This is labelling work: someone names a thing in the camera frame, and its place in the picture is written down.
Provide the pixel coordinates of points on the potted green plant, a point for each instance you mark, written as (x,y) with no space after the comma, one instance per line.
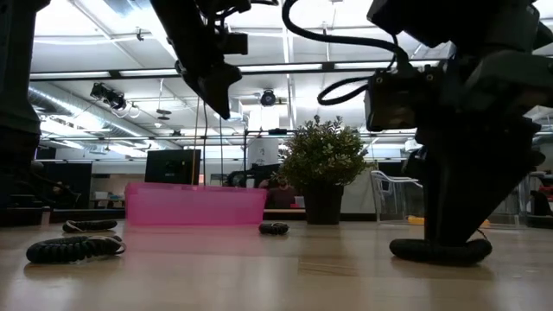
(322,155)

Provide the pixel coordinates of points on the person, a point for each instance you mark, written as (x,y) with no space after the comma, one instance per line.
(283,196)

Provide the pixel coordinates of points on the black cabinet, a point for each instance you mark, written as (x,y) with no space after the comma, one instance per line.
(69,185)

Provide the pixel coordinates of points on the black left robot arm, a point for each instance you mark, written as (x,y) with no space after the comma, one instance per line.
(17,65)

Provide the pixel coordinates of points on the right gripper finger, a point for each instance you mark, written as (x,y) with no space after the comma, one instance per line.
(466,181)

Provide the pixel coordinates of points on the black overhead light bar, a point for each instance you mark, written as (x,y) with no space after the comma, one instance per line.
(281,67)

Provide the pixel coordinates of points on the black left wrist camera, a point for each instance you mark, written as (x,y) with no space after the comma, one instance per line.
(235,43)

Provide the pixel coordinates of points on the pink translucent plastic bin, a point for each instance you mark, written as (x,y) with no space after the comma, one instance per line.
(194,203)

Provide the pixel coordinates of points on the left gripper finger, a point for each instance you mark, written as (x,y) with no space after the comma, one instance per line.
(216,95)

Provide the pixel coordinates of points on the black hanging camera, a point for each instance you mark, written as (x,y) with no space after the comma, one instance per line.
(108,96)

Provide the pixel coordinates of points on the clear plastic bin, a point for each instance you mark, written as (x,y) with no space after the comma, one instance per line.
(397,194)

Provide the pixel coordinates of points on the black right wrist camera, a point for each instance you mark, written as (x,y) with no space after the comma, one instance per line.
(397,101)

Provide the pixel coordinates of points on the black computer monitor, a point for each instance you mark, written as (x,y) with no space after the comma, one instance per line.
(173,166)

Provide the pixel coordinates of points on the black aluminium table frame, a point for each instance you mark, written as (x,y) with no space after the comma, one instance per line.
(86,216)

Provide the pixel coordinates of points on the black ceiling camera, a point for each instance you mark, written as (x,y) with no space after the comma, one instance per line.
(268,98)

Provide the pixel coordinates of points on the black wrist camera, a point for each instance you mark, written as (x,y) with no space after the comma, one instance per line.
(397,101)
(235,43)

